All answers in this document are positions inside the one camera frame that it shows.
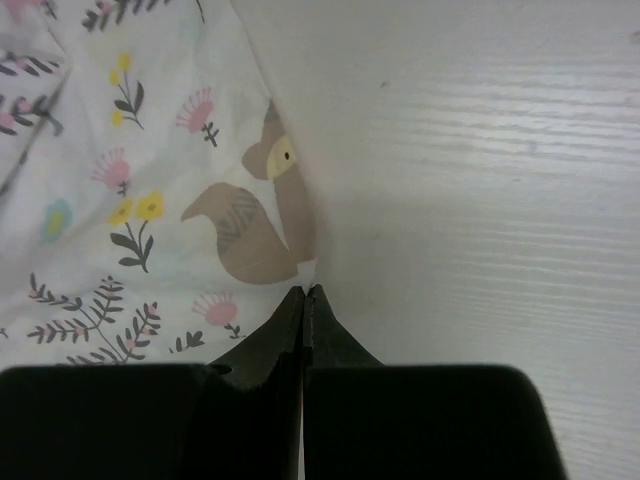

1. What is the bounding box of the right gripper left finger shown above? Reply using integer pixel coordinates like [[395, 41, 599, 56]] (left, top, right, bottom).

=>
[[207, 287, 305, 479]]

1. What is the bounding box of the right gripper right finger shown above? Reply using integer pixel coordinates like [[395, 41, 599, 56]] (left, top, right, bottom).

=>
[[302, 284, 382, 479]]

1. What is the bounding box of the floral animal print cloth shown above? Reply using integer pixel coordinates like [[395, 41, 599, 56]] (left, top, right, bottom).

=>
[[1, 1, 316, 368]]

